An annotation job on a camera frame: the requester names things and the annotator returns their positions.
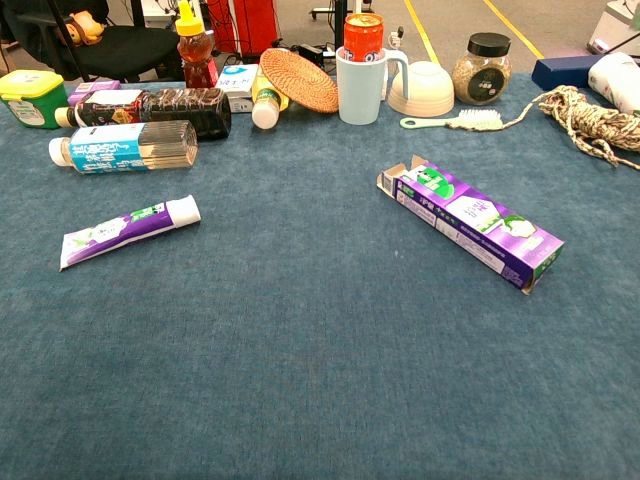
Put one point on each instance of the purple toothpaste carton box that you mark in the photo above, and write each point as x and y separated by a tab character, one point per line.
475	220

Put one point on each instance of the purple white toothpaste tube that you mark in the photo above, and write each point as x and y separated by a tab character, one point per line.
125	227

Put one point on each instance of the mint green brush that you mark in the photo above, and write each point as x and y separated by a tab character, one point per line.
475	120

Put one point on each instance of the small purple box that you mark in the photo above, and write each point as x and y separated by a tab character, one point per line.
95	86

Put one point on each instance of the navy blue box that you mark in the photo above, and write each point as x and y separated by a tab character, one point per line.
560	72

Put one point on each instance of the blue table cloth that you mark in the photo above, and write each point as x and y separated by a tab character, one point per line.
300	350

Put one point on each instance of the light blue mug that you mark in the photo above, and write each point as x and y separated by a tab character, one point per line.
360	95

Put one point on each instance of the woven rattan coaster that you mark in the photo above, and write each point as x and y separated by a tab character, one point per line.
300	80

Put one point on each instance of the white blue carton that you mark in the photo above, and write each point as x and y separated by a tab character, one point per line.
235	80

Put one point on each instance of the white upturned bowl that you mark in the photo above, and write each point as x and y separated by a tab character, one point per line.
422	90

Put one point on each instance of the dark tea bottle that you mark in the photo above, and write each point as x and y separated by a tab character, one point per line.
185	107

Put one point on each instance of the black power adapter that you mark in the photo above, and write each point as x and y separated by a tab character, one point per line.
310	50

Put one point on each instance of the orange soda can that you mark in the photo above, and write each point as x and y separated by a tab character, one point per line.
363	40

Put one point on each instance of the honey bottle yellow cap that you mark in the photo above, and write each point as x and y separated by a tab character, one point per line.
195	55

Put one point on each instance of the red cabinet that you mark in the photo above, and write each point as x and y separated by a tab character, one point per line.
250	25

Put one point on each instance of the clear bottle blue label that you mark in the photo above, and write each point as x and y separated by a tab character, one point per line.
110	150

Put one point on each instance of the glass jar black lid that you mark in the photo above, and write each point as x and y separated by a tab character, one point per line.
482	75

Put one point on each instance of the black tripod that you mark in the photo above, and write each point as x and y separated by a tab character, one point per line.
341	6

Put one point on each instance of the black office chair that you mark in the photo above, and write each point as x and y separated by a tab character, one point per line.
125	50

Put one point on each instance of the brown plush toy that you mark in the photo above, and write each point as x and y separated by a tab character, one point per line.
85	27

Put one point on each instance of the green container yellow lid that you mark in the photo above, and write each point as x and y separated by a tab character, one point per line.
30	95

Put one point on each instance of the white squeeze bottle yellow cap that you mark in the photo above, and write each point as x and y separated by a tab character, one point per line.
615	80

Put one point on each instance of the white machine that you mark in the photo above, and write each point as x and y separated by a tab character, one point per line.
620	30

